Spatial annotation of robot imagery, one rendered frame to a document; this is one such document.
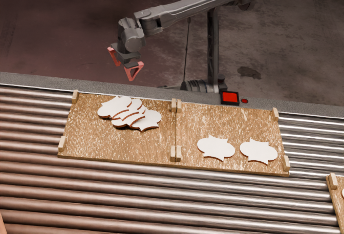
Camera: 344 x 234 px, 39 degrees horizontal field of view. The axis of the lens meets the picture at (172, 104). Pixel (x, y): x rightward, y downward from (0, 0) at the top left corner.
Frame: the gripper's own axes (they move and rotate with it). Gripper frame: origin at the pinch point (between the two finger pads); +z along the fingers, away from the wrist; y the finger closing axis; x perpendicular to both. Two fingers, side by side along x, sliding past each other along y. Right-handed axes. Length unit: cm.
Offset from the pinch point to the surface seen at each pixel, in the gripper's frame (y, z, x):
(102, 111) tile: -5.8, 21.3, -5.3
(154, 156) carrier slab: 22.2, 23.0, 1.1
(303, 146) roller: 43, 25, 56
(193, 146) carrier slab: 24.5, 23.0, 16.3
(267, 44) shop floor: -121, 115, 213
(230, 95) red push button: 6, 23, 49
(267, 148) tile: 39, 22, 40
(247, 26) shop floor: -152, 115, 217
